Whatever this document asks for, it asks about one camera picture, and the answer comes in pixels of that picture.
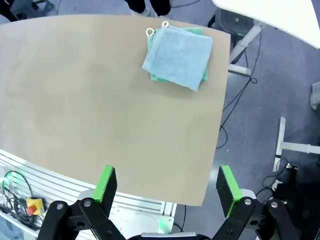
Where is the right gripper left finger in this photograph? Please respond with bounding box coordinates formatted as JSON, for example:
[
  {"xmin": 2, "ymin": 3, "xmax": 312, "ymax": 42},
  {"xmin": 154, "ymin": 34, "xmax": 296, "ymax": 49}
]
[{"xmin": 36, "ymin": 164, "xmax": 126, "ymax": 240}]

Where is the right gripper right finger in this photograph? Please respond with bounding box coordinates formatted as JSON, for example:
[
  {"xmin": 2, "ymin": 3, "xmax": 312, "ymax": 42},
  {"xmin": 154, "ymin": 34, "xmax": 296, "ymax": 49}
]
[{"xmin": 211, "ymin": 164, "xmax": 301, "ymax": 240}]

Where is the green towel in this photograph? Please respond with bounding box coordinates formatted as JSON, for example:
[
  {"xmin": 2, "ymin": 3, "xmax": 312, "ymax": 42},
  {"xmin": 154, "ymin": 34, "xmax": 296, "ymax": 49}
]
[{"xmin": 145, "ymin": 26, "xmax": 209, "ymax": 83}]

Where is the pale blue towel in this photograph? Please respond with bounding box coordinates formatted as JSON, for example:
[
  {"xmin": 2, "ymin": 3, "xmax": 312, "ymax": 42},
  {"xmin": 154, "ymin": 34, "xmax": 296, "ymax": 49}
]
[{"xmin": 141, "ymin": 21, "xmax": 214, "ymax": 92}]

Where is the yellow emergency stop button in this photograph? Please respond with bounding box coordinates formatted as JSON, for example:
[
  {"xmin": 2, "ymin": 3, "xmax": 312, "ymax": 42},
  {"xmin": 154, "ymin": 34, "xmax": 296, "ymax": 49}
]
[{"xmin": 26, "ymin": 197, "xmax": 46, "ymax": 216}]

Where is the white table leg base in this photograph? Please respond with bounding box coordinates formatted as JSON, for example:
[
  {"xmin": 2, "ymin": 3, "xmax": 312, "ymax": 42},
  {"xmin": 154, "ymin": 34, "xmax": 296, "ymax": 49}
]
[{"xmin": 272, "ymin": 116, "xmax": 320, "ymax": 173}]

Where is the black equipment box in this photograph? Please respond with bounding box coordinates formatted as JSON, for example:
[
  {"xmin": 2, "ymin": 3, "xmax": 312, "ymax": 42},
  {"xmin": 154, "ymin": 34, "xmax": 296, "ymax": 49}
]
[{"xmin": 259, "ymin": 162, "xmax": 320, "ymax": 226}]

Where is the grey shoe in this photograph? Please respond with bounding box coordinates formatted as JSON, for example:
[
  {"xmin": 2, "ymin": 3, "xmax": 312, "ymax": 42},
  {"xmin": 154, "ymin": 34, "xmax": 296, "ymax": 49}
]
[{"xmin": 309, "ymin": 81, "xmax": 320, "ymax": 111}]

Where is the white table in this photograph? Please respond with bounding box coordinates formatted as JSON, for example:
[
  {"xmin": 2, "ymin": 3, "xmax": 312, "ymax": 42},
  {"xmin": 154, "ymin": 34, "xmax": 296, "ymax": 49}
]
[{"xmin": 211, "ymin": 0, "xmax": 320, "ymax": 76}]

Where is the dark grey stool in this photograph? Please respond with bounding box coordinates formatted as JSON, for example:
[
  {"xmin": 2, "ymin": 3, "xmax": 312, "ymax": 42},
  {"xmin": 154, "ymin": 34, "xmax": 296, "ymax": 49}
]
[{"xmin": 9, "ymin": 0, "xmax": 55, "ymax": 16}]

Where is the white aluminium frame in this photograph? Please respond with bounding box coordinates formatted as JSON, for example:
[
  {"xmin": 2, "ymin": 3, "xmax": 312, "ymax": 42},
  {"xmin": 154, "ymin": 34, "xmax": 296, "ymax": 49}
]
[{"xmin": 0, "ymin": 148, "xmax": 178, "ymax": 240}]

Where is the black cable bundle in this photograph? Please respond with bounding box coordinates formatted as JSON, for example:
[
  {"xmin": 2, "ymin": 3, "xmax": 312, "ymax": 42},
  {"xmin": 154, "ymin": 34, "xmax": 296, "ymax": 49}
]
[{"xmin": 0, "ymin": 169, "xmax": 43, "ymax": 226}]

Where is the black floor cable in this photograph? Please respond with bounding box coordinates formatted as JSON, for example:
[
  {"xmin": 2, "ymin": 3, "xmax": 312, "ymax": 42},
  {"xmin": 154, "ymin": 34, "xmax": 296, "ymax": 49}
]
[{"xmin": 216, "ymin": 24, "xmax": 263, "ymax": 150}]

